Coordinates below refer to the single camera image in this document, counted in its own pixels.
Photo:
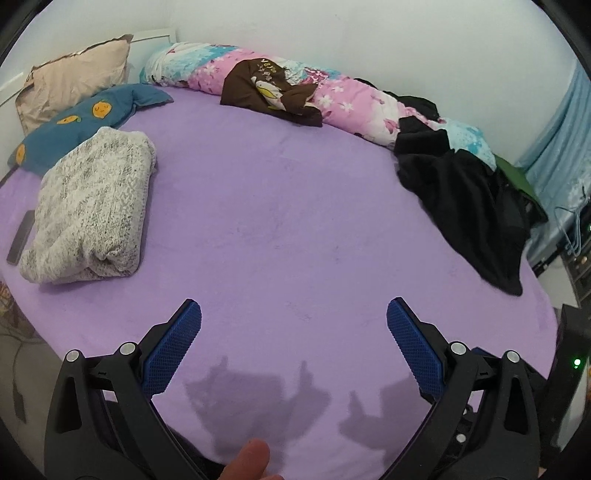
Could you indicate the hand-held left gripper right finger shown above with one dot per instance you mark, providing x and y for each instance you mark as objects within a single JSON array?
[{"x": 415, "y": 350}]

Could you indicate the black device with green light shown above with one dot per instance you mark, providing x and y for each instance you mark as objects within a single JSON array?
[{"x": 570, "y": 397}]

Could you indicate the black garment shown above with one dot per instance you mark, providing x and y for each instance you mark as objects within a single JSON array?
[{"x": 461, "y": 198}]

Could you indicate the green cloth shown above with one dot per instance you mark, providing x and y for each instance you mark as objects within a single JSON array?
[{"x": 517, "y": 182}]

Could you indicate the purple bed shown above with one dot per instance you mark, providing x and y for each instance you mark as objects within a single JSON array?
[{"x": 277, "y": 230}]

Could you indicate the pink and blue floral quilt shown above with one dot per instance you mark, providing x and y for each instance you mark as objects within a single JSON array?
[{"x": 351, "y": 101}]

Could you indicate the beige pillow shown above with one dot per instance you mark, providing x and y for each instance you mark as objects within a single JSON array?
[{"x": 74, "y": 78}]

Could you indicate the light blue curtain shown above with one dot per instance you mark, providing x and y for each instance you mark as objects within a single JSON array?
[{"x": 563, "y": 152}]

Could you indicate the brown printed garment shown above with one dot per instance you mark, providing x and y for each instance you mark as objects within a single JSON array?
[{"x": 244, "y": 87}]

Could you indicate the blue clothes hanger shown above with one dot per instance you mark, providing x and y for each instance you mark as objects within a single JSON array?
[{"x": 574, "y": 240}]

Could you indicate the black remote control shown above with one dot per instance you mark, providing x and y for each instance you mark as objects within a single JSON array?
[{"x": 21, "y": 237}]

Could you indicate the blue pillow with orange print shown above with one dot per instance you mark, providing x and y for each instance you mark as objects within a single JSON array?
[{"x": 64, "y": 131}]

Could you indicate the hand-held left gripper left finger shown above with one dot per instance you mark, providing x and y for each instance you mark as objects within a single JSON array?
[{"x": 171, "y": 350}]

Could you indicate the grey knitted sweater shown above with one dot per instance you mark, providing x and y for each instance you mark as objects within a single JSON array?
[{"x": 92, "y": 207}]

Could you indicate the person's left hand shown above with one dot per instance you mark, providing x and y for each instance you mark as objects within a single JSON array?
[{"x": 247, "y": 461}]

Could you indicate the white headboard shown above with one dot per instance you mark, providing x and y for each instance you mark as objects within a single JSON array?
[{"x": 152, "y": 37}]

